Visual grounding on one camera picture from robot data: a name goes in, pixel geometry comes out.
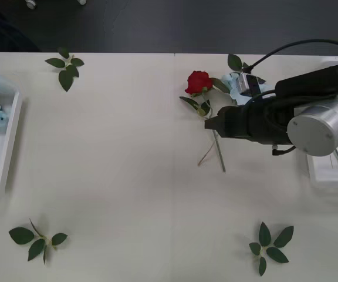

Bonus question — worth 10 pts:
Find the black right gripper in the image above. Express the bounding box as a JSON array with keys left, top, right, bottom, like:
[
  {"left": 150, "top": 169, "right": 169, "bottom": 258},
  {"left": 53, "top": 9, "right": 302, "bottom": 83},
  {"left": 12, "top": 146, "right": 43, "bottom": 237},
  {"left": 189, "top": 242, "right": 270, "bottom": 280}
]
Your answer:
[{"left": 204, "top": 103, "right": 254, "bottom": 139}]

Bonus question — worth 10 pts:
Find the red rose with green stem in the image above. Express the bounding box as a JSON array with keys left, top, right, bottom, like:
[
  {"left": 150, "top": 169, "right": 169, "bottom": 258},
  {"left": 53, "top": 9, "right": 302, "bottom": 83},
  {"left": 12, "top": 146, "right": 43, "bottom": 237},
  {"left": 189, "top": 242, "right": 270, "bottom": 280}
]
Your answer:
[{"left": 178, "top": 70, "right": 232, "bottom": 173}]

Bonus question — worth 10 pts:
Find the pale blue flower, brown stem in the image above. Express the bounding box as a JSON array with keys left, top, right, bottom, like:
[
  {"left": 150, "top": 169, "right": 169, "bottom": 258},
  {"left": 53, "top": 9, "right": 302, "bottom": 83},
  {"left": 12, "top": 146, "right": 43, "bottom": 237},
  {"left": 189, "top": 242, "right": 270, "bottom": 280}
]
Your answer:
[{"left": 197, "top": 53, "right": 274, "bottom": 167}]

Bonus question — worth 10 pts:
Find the shallow white box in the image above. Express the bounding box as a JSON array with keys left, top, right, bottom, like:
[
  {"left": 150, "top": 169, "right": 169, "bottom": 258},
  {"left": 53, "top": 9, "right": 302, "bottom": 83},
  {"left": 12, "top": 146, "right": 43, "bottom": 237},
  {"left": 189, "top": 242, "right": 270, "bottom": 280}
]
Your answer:
[
  {"left": 0, "top": 69, "right": 23, "bottom": 199},
  {"left": 306, "top": 57, "right": 338, "bottom": 189}
]

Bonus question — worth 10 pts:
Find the loose five-leaf green twig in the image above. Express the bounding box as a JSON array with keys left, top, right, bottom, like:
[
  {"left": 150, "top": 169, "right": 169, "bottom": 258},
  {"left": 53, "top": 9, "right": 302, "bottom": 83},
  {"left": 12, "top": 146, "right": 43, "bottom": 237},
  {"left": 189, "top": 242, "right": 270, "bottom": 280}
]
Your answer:
[{"left": 248, "top": 221, "right": 295, "bottom": 277}]

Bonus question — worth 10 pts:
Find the loose green leaf twig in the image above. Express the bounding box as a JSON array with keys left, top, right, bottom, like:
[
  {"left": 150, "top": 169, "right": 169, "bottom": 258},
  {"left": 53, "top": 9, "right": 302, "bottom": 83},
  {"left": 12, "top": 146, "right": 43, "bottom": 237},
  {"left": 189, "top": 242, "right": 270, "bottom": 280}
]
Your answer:
[
  {"left": 44, "top": 46, "right": 85, "bottom": 93},
  {"left": 8, "top": 218, "right": 68, "bottom": 266}
]

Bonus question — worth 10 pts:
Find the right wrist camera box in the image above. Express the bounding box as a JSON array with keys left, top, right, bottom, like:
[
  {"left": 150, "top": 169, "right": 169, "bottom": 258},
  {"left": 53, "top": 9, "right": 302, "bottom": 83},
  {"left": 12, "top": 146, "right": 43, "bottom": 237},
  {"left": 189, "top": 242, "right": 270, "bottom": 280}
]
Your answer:
[{"left": 234, "top": 73, "right": 266, "bottom": 97}]

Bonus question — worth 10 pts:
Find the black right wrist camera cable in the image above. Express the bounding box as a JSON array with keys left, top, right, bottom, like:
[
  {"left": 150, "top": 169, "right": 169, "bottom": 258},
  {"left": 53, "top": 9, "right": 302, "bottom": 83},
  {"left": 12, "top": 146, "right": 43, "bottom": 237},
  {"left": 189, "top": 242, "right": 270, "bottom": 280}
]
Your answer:
[{"left": 246, "top": 39, "right": 338, "bottom": 74}]

